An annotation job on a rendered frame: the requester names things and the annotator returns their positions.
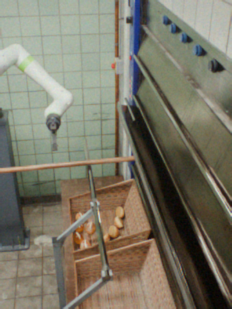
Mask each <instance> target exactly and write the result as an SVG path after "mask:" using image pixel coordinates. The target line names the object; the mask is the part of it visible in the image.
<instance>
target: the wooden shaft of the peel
mask: <svg viewBox="0 0 232 309"><path fill-rule="evenodd" d="M126 161H135V158H134V156H129V157H115V158H107V159H93V160H85V161H71V162H64V163H50V164H43V165H35V166H22V167H13V168H0V173H13V172H26V171H33V170H47V169H55V168H69V167H75V166H89V165H97V164H104V163H118V162H126Z"/></svg>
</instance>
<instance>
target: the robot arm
mask: <svg viewBox="0 0 232 309"><path fill-rule="evenodd" d="M13 65H16V67H17V68H18V69H20V71H22V72H23V73H24V74H25V75H26V76H28V77H29V78H31V79H32V80H33V81H35V82H36V83H37V84H38V85H40V86H41V87H42V88H43V89H44V90H45V91H46V92H47V93H48V94H49V95H50V96H51V97H52V98H53V99H54V101H53V102H52V103H51V104H50V105H49V107H48V108H47V109H46V111H45V117H46V122H45V123H46V126H47V128H48V129H49V131H50V132H51V137H52V151H53V150H58V149H57V147H58V145H57V131H58V129H59V127H60V125H61V122H64V120H61V117H62V116H63V114H64V113H65V112H66V111H67V109H69V107H71V105H72V104H73V102H74V96H73V94H71V93H70V92H69V91H67V90H66V89H65V88H63V87H62V86H61V85H59V84H58V83H57V82H56V81H55V80H54V79H53V78H52V77H51V76H50V75H49V74H48V73H47V72H46V71H45V70H44V69H43V68H42V67H41V66H40V64H39V63H38V62H37V60H35V59H34V58H33V57H32V56H31V55H30V54H29V53H28V52H27V51H26V50H25V49H24V48H23V47H22V46H20V45H19V44H11V45H10V46H8V47H7V48H5V49H3V50H0V77H1V75H2V74H3V73H4V72H5V71H6V70H7V69H8V68H10V67H11V66H13ZM2 117H3V113H2V108H0V119H1V118H2Z"/></svg>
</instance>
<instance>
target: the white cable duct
mask: <svg viewBox="0 0 232 309"><path fill-rule="evenodd" d="M126 17H128V0H125V1H124V98H125V97H126V98H127V68H128V24H127V23H126ZM124 105H127V104H126V101H125V99H124ZM123 157H126V133H125V130H124V142H123ZM123 176H124V180H126V162H123Z"/></svg>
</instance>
